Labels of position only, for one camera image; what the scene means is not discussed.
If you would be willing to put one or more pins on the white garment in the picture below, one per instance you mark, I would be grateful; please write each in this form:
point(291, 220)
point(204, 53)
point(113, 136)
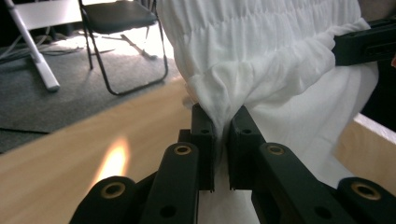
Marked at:
point(264, 62)

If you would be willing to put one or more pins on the black folding chair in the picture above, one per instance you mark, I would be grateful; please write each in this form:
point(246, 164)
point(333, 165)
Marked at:
point(121, 15)

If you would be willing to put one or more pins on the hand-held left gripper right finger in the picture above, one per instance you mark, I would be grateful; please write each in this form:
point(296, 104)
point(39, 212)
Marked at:
point(241, 155)

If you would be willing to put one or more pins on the white desk frame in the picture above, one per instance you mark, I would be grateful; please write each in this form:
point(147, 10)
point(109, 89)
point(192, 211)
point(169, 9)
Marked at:
point(40, 62)

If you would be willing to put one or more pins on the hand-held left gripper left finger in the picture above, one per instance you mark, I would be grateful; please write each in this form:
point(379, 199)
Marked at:
point(205, 155)

